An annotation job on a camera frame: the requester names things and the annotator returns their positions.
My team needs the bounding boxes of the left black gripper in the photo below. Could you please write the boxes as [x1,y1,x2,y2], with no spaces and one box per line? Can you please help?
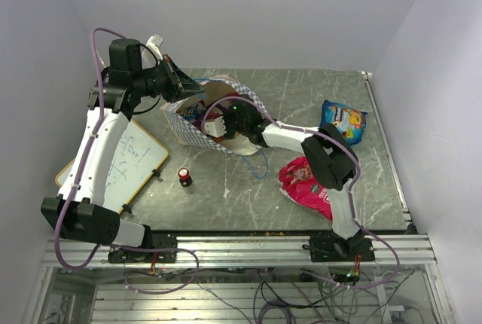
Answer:
[133,54,206,103]

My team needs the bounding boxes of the blue checkered paper bag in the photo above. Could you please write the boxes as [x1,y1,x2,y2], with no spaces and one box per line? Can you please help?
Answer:
[161,75,270,163]

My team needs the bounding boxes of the pink snack bag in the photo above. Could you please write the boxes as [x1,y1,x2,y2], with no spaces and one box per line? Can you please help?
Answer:
[278,156,333,221]

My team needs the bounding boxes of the blue fruit candy bag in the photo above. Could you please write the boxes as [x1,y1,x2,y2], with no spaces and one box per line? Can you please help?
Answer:
[320,99,368,145]

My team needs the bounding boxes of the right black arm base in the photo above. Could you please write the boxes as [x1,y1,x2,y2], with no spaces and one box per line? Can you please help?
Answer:
[302,234,375,262]

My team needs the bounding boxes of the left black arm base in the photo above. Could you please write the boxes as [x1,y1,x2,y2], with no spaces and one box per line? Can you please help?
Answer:
[108,231,178,264]

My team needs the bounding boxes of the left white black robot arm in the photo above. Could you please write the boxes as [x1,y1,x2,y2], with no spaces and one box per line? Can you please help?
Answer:
[41,35,203,261]

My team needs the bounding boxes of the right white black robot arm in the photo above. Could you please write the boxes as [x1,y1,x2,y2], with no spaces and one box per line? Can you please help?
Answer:
[223,100,364,261]

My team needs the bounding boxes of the red black small bottle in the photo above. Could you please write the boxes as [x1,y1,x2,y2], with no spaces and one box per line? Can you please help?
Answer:
[178,167,193,188]

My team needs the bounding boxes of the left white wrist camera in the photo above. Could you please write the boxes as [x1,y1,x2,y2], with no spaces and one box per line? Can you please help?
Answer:
[146,34,164,60]

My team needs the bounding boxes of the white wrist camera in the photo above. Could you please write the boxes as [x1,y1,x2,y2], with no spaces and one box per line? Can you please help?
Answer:
[203,116,227,139]
[146,34,164,60]

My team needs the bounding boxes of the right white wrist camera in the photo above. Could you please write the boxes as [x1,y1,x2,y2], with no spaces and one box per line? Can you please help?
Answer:
[203,116,227,139]

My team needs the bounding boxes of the small whiteboard with yellow frame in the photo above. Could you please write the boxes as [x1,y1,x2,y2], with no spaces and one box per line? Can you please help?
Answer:
[55,120,169,215]

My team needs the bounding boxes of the aluminium rail frame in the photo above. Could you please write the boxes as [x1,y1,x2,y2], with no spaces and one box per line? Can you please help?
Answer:
[41,234,438,269]

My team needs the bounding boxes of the loose cables under table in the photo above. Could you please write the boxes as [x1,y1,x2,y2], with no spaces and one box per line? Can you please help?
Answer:
[124,259,415,324]

